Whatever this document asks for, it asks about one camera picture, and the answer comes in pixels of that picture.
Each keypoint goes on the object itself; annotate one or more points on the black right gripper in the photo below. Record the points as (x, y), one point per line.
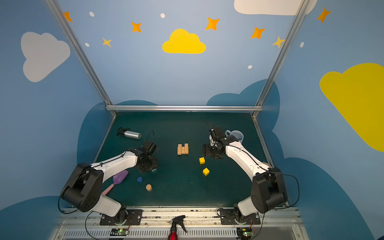
(210, 150)

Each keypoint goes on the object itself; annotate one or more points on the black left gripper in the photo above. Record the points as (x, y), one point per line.
(148, 163)

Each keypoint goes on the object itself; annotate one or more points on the yellow cube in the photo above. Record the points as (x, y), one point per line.
(206, 171)
(202, 160)

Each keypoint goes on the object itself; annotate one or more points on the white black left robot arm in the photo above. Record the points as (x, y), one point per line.
(83, 189)

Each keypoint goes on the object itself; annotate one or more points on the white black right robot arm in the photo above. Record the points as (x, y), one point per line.
(268, 189)

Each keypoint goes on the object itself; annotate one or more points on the wooden cylinder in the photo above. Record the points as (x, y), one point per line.
(149, 187)

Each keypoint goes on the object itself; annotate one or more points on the light blue ceramic mug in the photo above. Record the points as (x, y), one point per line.
(237, 134)

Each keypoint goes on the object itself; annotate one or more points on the purple pink brush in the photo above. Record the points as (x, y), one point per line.
(117, 179)

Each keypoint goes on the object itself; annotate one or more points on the silver spray bottle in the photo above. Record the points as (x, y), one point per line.
(129, 134)

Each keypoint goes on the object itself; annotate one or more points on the left controller board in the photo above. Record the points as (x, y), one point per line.
(119, 232)

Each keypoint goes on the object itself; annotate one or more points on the controller board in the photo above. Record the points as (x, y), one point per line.
(119, 232)
(244, 234)

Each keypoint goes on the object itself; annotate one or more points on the red spray bottle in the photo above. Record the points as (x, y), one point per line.
(179, 220)

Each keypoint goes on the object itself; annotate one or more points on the right controller board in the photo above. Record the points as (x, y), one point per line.
(244, 234)

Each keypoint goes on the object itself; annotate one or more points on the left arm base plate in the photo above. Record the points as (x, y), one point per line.
(123, 218)

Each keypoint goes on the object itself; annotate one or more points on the aluminium back frame rail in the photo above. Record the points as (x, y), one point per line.
(148, 108)

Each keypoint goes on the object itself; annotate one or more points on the aluminium right frame post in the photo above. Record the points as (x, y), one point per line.
(291, 34)

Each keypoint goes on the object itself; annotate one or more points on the aluminium frame post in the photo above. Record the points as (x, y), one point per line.
(64, 24)
(291, 34)

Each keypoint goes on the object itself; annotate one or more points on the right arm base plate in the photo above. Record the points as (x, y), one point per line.
(231, 217)

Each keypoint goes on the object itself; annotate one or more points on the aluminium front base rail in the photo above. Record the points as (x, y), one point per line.
(202, 223)

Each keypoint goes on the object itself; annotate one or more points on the aluminium left frame post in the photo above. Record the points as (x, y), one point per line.
(64, 24)

